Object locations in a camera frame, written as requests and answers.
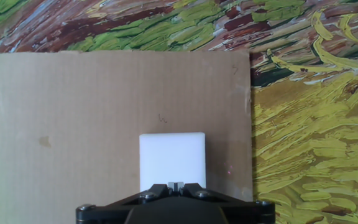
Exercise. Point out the white sponge block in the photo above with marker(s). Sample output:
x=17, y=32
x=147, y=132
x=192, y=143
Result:
x=172, y=155

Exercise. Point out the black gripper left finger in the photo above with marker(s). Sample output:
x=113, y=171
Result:
x=149, y=194

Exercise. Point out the blue yellow painted tablecloth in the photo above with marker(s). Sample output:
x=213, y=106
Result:
x=315, y=124

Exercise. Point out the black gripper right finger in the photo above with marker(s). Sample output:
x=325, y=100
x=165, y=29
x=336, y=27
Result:
x=202, y=194

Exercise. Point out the brown cardboard sheet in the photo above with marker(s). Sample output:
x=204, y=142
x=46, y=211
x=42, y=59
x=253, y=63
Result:
x=73, y=109

